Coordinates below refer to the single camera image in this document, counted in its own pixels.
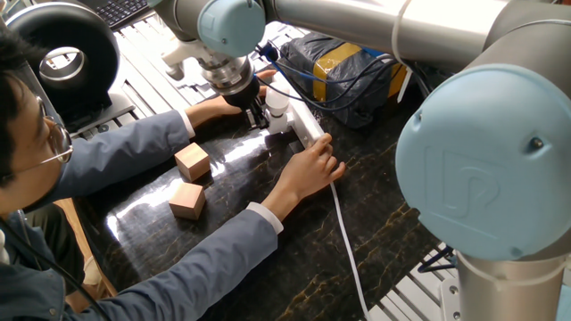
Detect white plug-in bulb holder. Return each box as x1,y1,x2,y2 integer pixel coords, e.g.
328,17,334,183
266,113,295,136

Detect black keyboard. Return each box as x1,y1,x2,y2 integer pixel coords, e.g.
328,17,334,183
95,0,151,31

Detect black wrapped package yellow tape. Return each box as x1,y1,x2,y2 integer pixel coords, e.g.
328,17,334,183
279,30,429,130

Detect thin metal-framed eyeglasses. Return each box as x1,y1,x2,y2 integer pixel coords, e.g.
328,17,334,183
0,95,75,177

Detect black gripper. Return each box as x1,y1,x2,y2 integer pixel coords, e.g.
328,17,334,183
221,78,271,131

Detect left arm in blue-grey sleeve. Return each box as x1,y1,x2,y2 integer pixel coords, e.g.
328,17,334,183
21,98,228,214

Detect white power strip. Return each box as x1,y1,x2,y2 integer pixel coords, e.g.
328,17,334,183
271,73,327,148

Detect white LED bulb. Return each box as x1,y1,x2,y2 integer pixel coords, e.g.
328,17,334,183
264,82,291,119

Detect black floor cable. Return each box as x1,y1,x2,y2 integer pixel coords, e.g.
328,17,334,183
0,218,113,321

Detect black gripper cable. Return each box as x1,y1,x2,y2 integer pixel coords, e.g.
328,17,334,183
253,42,432,112

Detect person's right hand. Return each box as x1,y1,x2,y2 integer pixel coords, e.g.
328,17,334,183
272,132,347,202

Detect black ring-shaped device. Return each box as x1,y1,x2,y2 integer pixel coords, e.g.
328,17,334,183
6,2,137,137

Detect right arm in blue-grey sleeve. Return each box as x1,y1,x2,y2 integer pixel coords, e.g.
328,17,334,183
87,180,298,321

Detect person's left hand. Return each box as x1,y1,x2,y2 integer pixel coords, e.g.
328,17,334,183
212,69,278,120

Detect person's dark trouser leg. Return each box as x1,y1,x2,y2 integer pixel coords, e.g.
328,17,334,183
24,202,86,298

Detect person's dark-haired head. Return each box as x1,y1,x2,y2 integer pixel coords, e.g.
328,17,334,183
0,26,75,215

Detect arm in blue-grey sleeve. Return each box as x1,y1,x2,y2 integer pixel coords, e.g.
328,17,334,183
87,180,298,321
21,98,228,214

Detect aluminium frame post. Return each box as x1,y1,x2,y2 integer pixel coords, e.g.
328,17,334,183
6,55,63,130

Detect white power strip cable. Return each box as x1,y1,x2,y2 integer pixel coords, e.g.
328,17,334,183
329,180,375,321

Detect person's blue-grey jacket torso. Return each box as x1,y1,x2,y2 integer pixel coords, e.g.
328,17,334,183
0,198,97,321

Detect wooden cube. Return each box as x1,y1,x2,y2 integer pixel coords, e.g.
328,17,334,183
168,182,208,222
174,142,211,183

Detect silver robot mounting plate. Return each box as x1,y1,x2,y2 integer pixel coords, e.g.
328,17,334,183
440,277,460,321

